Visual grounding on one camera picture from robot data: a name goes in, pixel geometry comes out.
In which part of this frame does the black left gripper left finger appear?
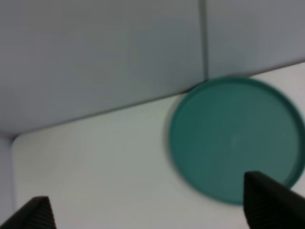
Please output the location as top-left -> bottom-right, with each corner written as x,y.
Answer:
0,196 -> 57,229

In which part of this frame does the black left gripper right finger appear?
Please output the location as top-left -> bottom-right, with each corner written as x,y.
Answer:
244,171 -> 305,229

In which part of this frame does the green round plastic plate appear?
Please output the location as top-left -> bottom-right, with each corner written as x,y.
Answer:
168,77 -> 305,205

